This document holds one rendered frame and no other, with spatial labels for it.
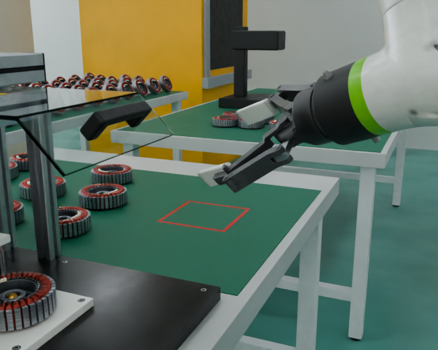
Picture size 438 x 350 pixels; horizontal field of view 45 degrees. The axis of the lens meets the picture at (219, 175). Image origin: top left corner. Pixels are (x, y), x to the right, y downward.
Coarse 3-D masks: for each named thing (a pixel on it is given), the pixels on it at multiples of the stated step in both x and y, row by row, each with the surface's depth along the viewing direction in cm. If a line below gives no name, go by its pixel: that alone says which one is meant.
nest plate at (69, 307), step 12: (60, 300) 75; (72, 300) 75; (84, 300) 75; (60, 312) 71; (72, 312) 71; (36, 324) 69; (48, 324) 69; (60, 324) 69; (0, 336) 66; (12, 336) 66; (24, 336) 66; (36, 336) 66; (48, 336) 67; (0, 348) 63; (12, 348) 63; (24, 348) 63; (36, 348) 65
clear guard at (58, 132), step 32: (0, 96) 71; (32, 96) 71; (64, 96) 71; (96, 96) 71; (128, 96) 73; (32, 128) 55; (64, 128) 59; (128, 128) 68; (160, 128) 74; (64, 160) 55; (96, 160) 59
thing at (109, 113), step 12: (108, 108) 61; (120, 108) 63; (132, 108) 65; (144, 108) 67; (96, 120) 59; (108, 120) 59; (120, 120) 62; (132, 120) 68; (84, 132) 60; (96, 132) 59
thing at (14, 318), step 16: (32, 272) 75; (0, 288) 73; (16, 288) 74; (32, 288) 73; (48, 288) 70; (0, 304) 67; (16, 304) 66; (32, 304) 67; (48, 304) 69; (0, 320) 66; (16, 320) 66; (32, 320) 67
